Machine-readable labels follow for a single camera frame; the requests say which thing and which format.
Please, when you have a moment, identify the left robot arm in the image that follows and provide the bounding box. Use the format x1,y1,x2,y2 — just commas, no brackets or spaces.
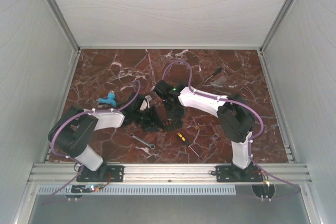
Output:
48,93,160,181

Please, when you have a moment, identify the silver combination wrench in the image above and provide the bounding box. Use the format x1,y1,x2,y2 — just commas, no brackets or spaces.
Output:
130,133,155,150

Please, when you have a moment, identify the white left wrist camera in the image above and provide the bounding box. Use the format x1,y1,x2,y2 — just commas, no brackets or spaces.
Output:
140,95,152,111

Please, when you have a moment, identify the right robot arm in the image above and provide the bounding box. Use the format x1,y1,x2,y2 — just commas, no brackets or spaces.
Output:
154,80,255,182

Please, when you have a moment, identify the black fuse box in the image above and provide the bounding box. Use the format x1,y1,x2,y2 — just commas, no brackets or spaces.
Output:
152,103,185,132

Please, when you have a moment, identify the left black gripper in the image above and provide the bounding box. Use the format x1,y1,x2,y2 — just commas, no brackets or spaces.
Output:
134,106,165,132

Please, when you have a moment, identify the aluminium front rail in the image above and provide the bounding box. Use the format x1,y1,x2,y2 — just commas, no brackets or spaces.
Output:
28,163,312,185

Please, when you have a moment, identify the blue plastic part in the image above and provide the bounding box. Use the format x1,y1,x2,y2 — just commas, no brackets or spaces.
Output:
98,91,117,106

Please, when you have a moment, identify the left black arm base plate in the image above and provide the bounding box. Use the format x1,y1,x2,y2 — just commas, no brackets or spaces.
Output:
76,165,124,183

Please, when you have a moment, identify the yellow black screwdriver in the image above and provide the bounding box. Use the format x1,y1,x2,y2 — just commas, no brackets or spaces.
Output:
176,132,190,147

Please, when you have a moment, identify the black handled screwdriver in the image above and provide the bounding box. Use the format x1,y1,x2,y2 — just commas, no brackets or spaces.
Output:
204,67,223,82

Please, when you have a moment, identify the light blue slotted cable duct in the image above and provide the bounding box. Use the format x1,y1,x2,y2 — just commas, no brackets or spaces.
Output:
36,185,236,196

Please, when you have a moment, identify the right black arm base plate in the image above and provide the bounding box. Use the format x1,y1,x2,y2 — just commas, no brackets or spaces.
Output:
211,164,264,183

